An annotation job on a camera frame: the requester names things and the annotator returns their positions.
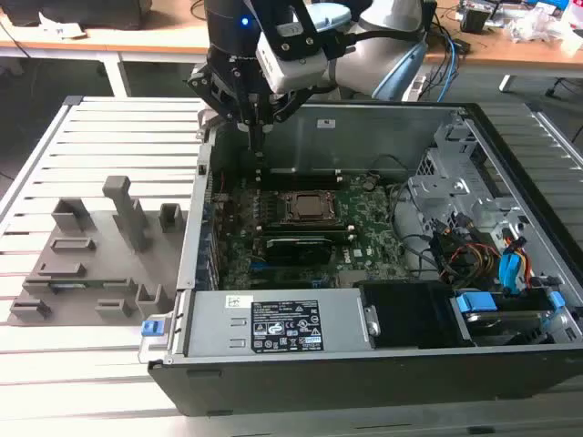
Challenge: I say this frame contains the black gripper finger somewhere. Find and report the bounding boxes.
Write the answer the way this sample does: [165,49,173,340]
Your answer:
[186,66,258,157]
[256,85,316,158]

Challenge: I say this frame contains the green RAM stick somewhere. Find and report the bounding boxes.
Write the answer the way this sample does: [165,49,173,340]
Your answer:
[266,232,345,242]
[44,280,129,290]

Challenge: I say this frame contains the black RAM slot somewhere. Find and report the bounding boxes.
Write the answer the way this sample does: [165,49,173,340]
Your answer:
[257,168,343,179]
[257,221,356,233]
[257,178,343,191]

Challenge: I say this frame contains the wooden desk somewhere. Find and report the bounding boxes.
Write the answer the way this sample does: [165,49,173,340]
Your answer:
[0,0,583,99]

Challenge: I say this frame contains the metal socket cover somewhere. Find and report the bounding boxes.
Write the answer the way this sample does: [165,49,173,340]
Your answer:
[281,190,343,225]

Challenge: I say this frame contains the silver CPU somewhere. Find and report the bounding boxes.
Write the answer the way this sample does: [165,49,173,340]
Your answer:
[295,193,336,219]

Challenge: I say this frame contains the CPU socket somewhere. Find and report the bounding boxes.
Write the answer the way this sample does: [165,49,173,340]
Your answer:
[277,188,346,227]

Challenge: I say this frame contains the white power strip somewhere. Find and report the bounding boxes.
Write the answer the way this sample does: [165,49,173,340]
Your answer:
[401,75,427,101]

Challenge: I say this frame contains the black graphics card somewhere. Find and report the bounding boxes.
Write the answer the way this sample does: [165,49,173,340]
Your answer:
[263,237,333,268]

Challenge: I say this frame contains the green motherboard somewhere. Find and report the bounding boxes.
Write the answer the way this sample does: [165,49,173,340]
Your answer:
[211,175,411,290]

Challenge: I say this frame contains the white paper sheet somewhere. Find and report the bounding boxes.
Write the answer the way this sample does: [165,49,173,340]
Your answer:
[38,11,87,40]

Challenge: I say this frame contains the metal drive cage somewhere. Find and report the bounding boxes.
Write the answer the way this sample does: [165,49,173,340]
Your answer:
[407,122,525,238]

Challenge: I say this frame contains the grey parts rack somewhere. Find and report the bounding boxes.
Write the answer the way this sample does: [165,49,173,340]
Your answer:
[8,175,190,327]

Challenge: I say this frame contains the small black box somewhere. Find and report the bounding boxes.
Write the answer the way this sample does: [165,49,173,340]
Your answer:
[459,6,491,33]

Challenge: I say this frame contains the grey power supply with label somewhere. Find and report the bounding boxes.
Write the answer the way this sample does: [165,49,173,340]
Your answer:
[184,289,377,359]

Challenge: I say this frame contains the black plastic shroud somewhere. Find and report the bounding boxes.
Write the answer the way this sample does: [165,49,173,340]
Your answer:
[359,281,456,350]

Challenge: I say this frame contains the clear plastic bags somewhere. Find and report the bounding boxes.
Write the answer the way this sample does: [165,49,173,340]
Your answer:
[505,8,575,45]

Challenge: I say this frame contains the hard disk in blue carrier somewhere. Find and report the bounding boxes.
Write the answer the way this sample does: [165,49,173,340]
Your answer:
[450,290,568,347]

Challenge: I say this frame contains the black open PC case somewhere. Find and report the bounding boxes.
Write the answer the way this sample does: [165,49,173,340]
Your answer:
[138,100,583,418]

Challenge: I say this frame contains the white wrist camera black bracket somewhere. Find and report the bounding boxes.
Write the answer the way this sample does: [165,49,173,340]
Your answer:
[254,8,341,95]

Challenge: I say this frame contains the black camera cable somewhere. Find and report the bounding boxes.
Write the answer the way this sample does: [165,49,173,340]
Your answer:
[327,26,432,60]

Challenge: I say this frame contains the thin black wire loop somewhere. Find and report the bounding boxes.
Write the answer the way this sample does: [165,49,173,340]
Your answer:
[370,153,410,183]

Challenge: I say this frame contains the blue cable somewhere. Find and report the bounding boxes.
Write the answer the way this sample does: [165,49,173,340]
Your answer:
[439,34,459,104]

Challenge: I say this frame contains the yellow red wire bundle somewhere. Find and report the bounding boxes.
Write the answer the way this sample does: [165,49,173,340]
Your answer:
[448,243,498,279]

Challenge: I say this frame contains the blue flat wire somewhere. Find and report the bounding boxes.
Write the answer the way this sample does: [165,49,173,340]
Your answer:
[498,252,525,297]

